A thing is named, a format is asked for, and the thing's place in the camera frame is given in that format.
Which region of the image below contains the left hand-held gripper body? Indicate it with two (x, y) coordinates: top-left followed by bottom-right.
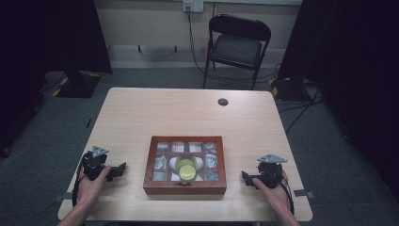
(82, 145), (110, 182)

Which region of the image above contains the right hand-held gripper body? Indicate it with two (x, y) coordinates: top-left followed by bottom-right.
(257, 153), (288, 190)

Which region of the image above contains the wooden box with glass lid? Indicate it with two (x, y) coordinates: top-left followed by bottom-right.
(142, 135), (228, 196)

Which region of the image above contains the person's right hand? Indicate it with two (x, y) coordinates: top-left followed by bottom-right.
(252, 170), (293, 212)

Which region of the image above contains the person's left hand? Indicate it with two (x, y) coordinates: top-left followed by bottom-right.
(76, 165), (112, 205)

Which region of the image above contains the group of white sachets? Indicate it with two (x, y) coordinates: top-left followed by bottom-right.
(152, 141), (219, 182)

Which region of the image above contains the white capsule with green lid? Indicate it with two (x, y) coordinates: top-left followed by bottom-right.
(179, 164), (198, 182)
(168, 155), (198, 172)

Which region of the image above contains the black stand base yellow tape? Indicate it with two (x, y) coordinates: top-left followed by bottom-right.
(52, 71), (102, 99)
(268, 76), (314, 102)

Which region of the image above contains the black folding chair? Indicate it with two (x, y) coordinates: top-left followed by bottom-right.
(202, 13), (272, 90)

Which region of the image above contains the black curtain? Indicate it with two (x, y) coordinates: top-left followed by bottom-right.
(277, 0), (399, 202)
(0, 0), (113, 158)

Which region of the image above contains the right hand-held gripper cable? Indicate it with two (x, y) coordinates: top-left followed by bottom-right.
(279, 175), (295, 216)

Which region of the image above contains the hand-held gripper cable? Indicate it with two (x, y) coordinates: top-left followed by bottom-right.
(72, 153), (92, 208)
(279, 175), (295, 216)

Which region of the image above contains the left hand-held gripper cable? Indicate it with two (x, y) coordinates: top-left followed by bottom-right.
(72, 153), (92, 208)

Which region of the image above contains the grey strap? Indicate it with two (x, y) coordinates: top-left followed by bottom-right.
(293, 188), (315, 200)
(53, 191), (73, 202)

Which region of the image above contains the black floor cable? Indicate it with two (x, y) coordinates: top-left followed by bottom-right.
(276, 89), (324, 135)

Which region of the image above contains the white wall socket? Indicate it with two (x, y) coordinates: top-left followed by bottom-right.
(183, 0), (205, 13)

